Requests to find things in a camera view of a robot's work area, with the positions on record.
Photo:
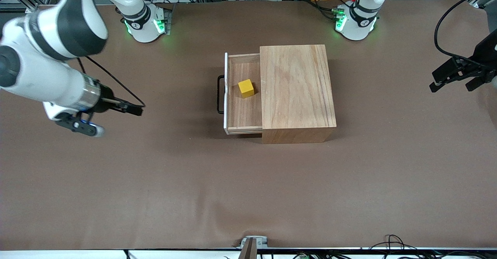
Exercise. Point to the wooden drawer cabinet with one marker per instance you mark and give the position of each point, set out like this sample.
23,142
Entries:
299,92

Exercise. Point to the grey metal bracket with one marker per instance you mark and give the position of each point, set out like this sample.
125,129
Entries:
252,247

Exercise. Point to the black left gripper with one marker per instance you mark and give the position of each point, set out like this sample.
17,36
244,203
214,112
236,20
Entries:
486,52

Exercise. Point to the brown table cloth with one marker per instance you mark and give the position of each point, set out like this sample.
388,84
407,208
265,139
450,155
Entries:
194,181

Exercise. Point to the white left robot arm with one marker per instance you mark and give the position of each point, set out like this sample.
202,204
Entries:
359,22

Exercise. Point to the yellow wooden cube block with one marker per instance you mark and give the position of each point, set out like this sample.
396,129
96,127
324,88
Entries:
246,89

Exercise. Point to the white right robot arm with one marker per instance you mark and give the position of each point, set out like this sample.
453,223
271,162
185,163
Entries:
50,76

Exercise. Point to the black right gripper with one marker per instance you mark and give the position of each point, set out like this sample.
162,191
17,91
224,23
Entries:
107,100

